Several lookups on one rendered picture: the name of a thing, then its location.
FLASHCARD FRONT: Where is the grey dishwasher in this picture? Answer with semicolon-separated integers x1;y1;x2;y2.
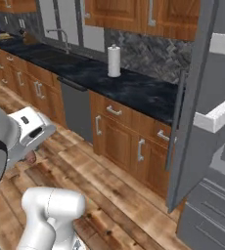
56;75;95;145

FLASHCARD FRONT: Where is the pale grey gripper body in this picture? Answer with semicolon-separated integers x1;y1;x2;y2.
6;142;42;164

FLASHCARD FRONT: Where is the silver cupboard door handle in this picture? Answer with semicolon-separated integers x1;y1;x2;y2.
95;114;103;137
136;138;146;163

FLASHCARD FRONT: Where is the silver drawer handle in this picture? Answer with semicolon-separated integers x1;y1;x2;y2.
106;104;123;117
157;129;171;143

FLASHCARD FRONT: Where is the dark sink basin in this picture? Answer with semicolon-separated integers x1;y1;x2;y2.
28;48;83;67

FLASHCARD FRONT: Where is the brown cutting board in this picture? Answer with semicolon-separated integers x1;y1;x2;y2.
22;31;38;46

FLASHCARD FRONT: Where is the grey fridge door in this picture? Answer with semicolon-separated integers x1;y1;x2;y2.
165;0;220;214

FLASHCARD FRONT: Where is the wooden run of base cupboards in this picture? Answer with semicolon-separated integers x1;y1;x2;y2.
0;42;68;129

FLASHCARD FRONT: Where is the white fridge door bin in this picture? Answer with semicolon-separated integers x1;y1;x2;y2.
193;89;225;134
209;32;225;58

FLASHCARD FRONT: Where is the grey fridge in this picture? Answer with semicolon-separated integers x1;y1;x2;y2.
176;0;225;250

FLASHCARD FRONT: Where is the yellow food on board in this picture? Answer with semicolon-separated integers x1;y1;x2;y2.
0;31;15;42

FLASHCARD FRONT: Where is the grey framed window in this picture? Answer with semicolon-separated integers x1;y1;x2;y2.
35;0;107;55

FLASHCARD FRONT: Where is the wooden wall cupboard door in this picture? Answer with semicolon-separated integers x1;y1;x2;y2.
84;0;149;29
146;0;202;42

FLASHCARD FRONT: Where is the black dishwasher handle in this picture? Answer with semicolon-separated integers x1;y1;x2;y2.
56;75;88;93

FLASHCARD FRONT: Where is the brown sausage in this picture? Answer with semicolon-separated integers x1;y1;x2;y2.
23;150;38;165

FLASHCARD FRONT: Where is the wooden run of wall cupboards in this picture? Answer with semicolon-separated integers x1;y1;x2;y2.
0;0;38;15

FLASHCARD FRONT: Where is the white paper towel roll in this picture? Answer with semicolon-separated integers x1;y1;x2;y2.
107;44;122;79

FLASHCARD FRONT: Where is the grey fridge door handle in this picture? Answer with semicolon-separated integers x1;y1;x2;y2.
165;69;188;172

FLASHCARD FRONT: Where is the wooden drawer front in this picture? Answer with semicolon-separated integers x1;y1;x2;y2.
102;97;134;129
131;111;173;148

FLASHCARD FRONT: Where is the silver sink tap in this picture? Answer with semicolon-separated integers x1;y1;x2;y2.
45;28;71;55

